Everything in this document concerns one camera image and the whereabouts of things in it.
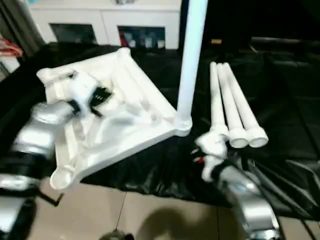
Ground white plastic table top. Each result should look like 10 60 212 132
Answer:
36 47 193 192

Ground white plastic table leg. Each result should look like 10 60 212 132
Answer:
222 62 270 148
176 0 210 123
216 62 250 148
209 61 230 141

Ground white cabinet with glass doors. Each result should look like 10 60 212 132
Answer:
29 2 181 50

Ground black plastic mat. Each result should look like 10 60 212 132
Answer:
0 42 320 221

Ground grey curtain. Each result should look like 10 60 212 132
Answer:
0 0 42 58

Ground large black box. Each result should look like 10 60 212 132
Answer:
179 0 251 51

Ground red wire hangers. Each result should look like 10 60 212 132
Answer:
0 38 23 59

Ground black folding table frame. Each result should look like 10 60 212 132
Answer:
37 189 65 208

